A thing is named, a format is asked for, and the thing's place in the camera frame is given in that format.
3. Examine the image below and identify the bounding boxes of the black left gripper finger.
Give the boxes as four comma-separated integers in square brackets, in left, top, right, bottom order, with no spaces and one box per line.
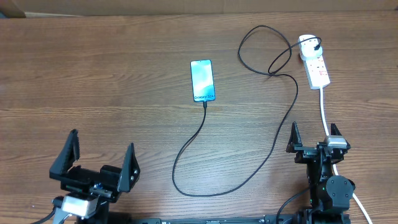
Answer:
[49,129,80,175]
[117,143,141,192]

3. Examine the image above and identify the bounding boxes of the black USB charging cable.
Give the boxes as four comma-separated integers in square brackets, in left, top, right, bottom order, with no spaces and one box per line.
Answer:
[171,24,323,198]

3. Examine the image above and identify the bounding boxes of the black Samsung Galaxy smartphone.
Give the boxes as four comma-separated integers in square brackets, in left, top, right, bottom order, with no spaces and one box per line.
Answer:
[190,60,216,102]

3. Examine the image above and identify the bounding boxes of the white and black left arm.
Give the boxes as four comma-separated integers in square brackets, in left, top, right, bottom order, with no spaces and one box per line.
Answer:
[49,129,141,223]

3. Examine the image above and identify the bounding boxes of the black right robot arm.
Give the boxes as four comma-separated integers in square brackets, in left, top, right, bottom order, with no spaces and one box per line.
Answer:
[286,122,356,223]

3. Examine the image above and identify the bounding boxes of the white power strip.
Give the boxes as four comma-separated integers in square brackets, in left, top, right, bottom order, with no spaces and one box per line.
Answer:
[303,56,330,90]

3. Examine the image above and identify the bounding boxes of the white power strip cord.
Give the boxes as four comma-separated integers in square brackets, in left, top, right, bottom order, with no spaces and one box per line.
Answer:
[319,86,374,224]

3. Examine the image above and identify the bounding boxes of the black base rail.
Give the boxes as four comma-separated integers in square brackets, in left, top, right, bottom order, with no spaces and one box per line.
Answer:
[129,214,351,224]

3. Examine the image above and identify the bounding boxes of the white USB wall charger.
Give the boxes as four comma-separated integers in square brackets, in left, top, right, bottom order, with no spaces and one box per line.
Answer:
[298,34,323,61]

